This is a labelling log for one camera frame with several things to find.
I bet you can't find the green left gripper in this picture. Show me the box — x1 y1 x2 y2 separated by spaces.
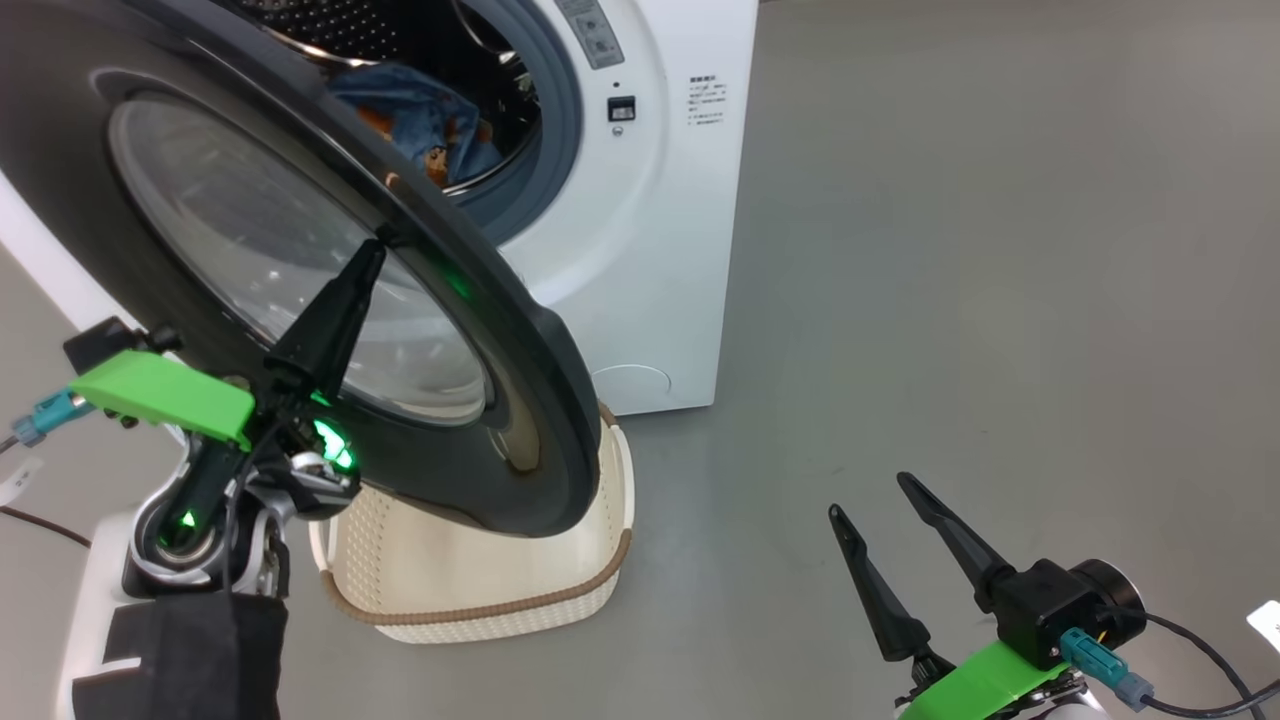
68 238 388 519

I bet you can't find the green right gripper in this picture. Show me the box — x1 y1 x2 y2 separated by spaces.
828 472 1086 720

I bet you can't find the blue bear print garment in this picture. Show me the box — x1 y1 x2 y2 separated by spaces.
325 62 471 136
400 100 504 188

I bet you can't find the black rimmed glass washer door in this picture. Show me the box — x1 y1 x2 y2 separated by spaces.
0 0 603 539

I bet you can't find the grey rubber door gasket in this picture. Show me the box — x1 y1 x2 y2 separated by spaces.
450 0 584 246

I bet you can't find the white washing machine body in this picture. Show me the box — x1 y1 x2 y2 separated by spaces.
0 0 759 416

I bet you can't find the cream perforated laundry basket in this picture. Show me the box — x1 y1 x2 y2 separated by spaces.
308 400 636 644

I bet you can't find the round white filter cover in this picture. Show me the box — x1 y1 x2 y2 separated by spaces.
592 363 673 406

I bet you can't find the grey warning sticker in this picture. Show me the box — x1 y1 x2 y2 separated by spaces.
553 0 626 71

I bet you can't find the small printed text label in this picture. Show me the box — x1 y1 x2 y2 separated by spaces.
687 75 729 128

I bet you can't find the left camera cable teal plug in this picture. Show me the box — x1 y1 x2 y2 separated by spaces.
0 390 96 456

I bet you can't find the dark red cable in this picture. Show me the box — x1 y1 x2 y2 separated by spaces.
0 505 91 549

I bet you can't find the white cable tag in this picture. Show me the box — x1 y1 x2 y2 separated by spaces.
0 455 46 506
1247 600 1280 656

